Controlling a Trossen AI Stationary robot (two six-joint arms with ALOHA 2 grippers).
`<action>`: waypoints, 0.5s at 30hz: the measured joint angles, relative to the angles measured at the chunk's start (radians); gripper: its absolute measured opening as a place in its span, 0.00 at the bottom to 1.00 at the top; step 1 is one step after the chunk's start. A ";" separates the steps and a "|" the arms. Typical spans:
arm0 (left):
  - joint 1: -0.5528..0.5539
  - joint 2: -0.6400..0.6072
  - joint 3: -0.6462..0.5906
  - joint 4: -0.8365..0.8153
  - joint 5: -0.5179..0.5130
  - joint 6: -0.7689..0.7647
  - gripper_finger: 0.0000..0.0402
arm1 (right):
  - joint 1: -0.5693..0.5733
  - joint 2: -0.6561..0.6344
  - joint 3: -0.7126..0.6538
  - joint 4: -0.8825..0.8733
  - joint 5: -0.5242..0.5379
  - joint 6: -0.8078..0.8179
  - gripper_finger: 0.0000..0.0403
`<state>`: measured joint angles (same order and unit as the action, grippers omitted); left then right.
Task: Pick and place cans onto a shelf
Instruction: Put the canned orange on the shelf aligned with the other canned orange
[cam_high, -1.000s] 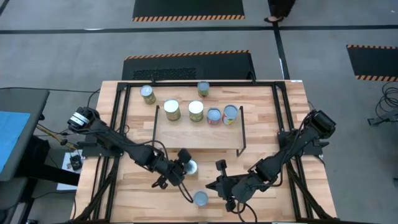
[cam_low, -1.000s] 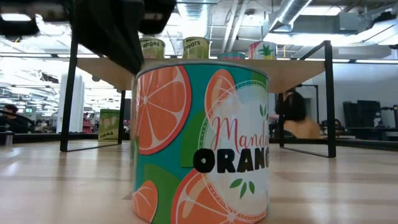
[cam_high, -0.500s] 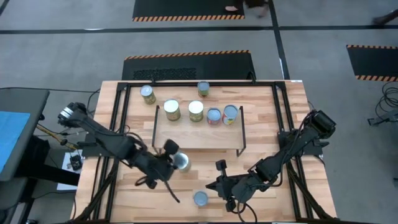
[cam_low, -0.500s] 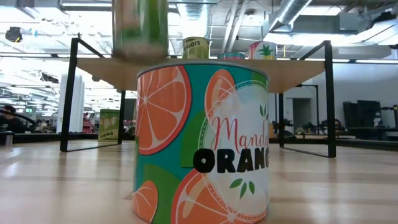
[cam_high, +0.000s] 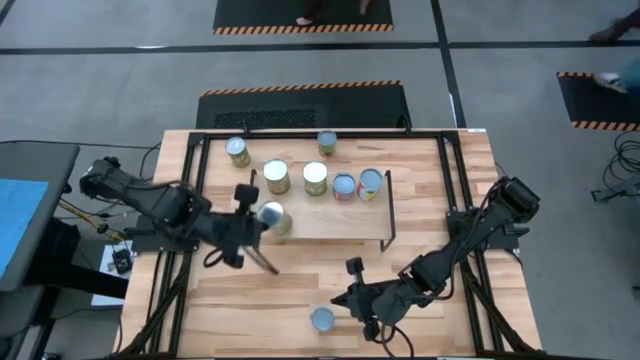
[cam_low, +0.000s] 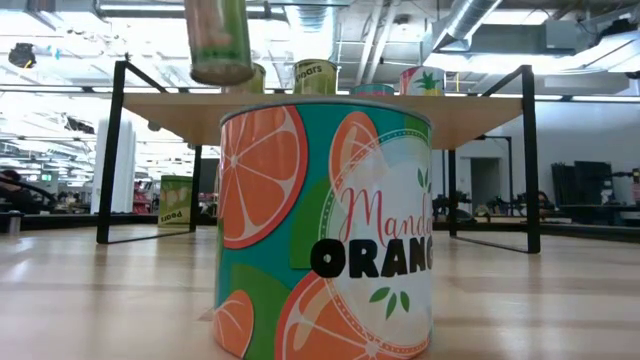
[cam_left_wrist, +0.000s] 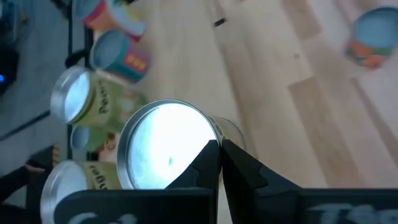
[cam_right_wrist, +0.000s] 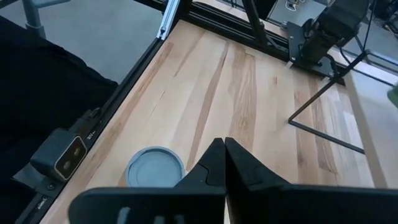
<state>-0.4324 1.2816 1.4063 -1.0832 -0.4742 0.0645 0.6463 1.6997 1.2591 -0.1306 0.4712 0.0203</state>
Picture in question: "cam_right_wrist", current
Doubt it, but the grey metal post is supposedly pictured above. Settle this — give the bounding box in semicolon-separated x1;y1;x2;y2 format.
21;0;71;40

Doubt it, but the black table-level camera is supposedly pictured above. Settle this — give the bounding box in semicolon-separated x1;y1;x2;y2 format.
30;127;88;182

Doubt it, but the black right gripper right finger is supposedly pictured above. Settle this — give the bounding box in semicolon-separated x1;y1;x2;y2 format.
225;136;398;224

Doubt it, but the wooden shelf black metal frame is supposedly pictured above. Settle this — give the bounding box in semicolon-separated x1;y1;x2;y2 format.
288;49;398;189

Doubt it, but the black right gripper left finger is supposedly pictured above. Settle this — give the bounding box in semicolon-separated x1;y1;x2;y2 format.
68;138;228;224

